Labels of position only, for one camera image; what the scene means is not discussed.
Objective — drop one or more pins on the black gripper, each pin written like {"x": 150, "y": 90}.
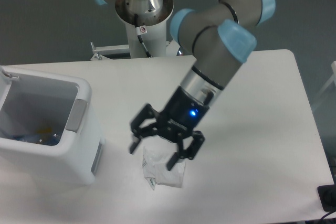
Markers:
{"x": 175, "y": 122}

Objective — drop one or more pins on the white plastic wrapper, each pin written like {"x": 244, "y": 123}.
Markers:
{"x": 154, "y": 163}

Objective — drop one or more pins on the crushed clear plastic bottle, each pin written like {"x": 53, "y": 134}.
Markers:
{"x": 49, "y": 139}

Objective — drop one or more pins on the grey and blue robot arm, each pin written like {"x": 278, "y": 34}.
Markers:
{"x": 220, "y": 41}

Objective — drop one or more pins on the white trash can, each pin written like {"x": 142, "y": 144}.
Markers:
{"x": 32, "y": 100}

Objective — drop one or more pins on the black device at table corner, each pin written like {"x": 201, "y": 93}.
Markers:
{"x": 327, "y": 197}

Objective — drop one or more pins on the white metal base bracket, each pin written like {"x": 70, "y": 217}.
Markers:
{"x": 123, "y": 51}

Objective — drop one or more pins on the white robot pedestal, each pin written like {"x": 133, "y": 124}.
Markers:
{"x": 145, "y": 23}

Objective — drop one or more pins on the white frame at right edge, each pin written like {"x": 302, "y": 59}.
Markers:
{"x": 325, "y": 90}

